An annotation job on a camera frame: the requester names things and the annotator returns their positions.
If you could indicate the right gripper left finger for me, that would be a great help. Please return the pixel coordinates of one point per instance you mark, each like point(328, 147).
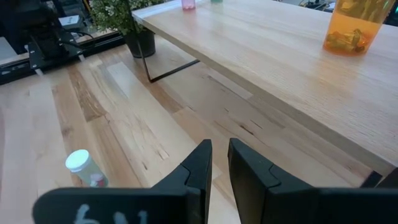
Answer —
point(186, 199)

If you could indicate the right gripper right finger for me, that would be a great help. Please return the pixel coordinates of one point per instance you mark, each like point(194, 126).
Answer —
point(258, 199)

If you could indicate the green medicine bottle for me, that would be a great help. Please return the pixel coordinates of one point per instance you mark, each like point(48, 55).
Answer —
point(216, 1)
point(84, 169)

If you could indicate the large orange medicine bottle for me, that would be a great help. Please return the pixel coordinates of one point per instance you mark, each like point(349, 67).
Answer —
point(354, 34)

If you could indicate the pink medicine bottle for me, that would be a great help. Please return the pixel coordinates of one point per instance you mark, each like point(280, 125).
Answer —
point(188, 4)

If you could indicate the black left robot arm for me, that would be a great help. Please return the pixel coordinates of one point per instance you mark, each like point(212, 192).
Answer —
point(46, 43)

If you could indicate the green plant in black pot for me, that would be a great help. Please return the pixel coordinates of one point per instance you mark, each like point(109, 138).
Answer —
point(118, 15)

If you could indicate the grey box with white label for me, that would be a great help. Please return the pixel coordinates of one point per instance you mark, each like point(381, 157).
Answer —
point(70, 21)

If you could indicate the black aluminium table frame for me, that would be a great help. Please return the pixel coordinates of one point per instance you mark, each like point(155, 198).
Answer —
point(12, 76)

